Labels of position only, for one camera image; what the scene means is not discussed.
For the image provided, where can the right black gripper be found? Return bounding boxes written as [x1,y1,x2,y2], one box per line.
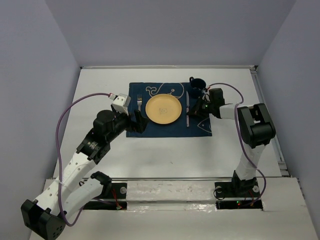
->
[186,96,214,118]

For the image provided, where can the knife with pink handle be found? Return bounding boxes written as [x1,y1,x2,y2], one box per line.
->
[186,91,190,128]

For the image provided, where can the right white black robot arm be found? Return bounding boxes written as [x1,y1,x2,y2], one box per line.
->
[186,88,276,197]

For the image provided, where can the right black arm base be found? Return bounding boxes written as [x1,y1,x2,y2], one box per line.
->
[213,181,263,210]

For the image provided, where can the dark blue mug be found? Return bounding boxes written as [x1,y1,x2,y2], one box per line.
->
[188,76,207,99]

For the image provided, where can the fork with pink handle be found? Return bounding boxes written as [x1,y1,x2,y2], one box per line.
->
[137,94,143,119]

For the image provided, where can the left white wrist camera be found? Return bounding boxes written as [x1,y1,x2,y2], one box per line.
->
[109,93,131,115]

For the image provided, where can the yellow round plate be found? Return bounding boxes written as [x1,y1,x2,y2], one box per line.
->
[145,94,182,125]

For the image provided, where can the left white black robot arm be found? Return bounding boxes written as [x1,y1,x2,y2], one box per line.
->
[21,110,149,240]

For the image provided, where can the aluminium table edge rail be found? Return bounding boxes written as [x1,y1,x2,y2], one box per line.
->
[80,65,256,71]

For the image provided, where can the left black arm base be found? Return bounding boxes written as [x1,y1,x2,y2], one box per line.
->
[83,182,128,211]

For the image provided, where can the navy whale placemat cloth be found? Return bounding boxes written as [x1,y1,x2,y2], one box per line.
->
[126,82,212,138]

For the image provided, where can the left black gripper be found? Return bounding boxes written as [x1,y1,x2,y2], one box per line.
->
[106,108,150,143]

